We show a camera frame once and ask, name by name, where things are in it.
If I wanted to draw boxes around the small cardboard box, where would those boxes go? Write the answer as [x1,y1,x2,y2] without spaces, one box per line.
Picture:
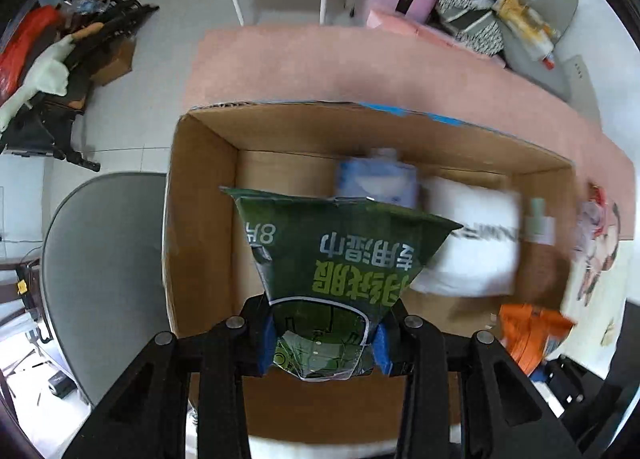
[92,37,138,87]

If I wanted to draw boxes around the green wet wipes packet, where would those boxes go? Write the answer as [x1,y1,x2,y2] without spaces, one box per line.
[220,187,464,383]

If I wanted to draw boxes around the red bag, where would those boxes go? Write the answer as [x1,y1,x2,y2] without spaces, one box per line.
[0,6,62,105]

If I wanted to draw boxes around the grey office chair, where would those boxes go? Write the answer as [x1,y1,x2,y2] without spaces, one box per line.
[500,0,600,121]

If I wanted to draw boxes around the yellow snack packets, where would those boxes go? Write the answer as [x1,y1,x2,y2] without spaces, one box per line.
[492,0,562,69]

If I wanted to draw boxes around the orange snack packet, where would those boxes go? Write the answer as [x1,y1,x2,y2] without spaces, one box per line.
[499,303,577,375]

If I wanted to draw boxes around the black white patterned bag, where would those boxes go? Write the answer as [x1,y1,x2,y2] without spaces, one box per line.
[431,0,507,59]

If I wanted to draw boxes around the white tissue packet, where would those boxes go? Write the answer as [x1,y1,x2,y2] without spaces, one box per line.
[413,175,524,297]

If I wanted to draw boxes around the pale green small packet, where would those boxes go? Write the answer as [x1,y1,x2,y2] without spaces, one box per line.
[523,197,557,246]

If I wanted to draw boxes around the black tripod stand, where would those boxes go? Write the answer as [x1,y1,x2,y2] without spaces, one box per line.
[0,0,161,173]

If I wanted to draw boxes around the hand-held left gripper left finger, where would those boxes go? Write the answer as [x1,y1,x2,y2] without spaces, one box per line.
[64,294,277,459]

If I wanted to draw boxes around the printed cartoon cloth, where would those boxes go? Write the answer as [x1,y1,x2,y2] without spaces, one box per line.
[562,182,623,348]

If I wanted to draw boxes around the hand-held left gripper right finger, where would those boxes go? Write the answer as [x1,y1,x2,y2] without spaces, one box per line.
[371,303,584,459]

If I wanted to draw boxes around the pale green plush toy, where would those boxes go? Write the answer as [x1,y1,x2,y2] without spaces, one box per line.
[0,34,76,132]

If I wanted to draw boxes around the blue tissue packet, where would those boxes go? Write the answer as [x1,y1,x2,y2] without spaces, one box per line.
[334,148,420,210]

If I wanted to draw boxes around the pink table cloth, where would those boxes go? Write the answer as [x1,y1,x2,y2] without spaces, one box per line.
[183,23,636,242]

